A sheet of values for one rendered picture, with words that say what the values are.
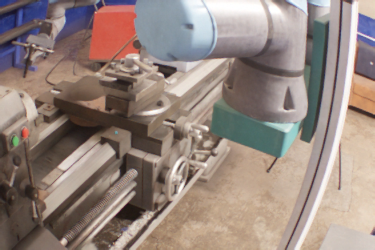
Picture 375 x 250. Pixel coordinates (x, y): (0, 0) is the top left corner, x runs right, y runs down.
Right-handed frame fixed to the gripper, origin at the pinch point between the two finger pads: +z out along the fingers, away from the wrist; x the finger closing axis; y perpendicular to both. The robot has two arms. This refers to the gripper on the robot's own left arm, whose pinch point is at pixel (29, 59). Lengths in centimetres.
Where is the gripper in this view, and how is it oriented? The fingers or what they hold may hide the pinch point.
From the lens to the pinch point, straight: 142.0
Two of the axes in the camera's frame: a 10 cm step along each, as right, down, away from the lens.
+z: -0.4, 6.2, -7.9
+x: -9.3, -3.2, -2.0
